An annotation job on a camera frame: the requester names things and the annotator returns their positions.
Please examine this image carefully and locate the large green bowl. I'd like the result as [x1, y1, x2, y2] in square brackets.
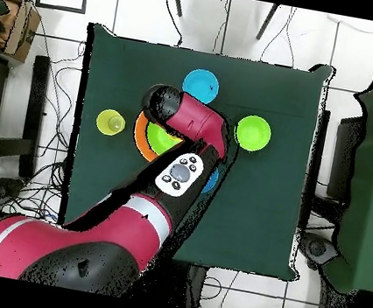
[142, 121, 187, 160]

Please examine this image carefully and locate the small ribbed blue bowl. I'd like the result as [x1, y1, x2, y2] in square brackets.
[200, 164, 222, 197]

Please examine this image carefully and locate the large orange bowl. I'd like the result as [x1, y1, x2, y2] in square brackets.
[129, 109, 166, 165]

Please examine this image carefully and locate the small green bowl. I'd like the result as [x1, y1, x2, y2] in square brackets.
[231, 112, 276, 156]

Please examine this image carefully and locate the small cyan bowl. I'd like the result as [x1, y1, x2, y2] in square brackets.
[179, 65, 223, 108]

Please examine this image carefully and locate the translucent yellow-green cup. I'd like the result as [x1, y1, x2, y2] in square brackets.
[93, 107, 129, 139]

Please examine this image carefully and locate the dark green tablecloth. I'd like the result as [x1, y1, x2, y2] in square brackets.
[50, 21, 338, 285]

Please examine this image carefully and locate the tangle of floor cables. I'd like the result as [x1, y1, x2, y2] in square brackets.
[0, 14, 95, 225]

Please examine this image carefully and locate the black camera tripod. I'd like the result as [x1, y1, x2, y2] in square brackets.
[165, 0, 280, 43]

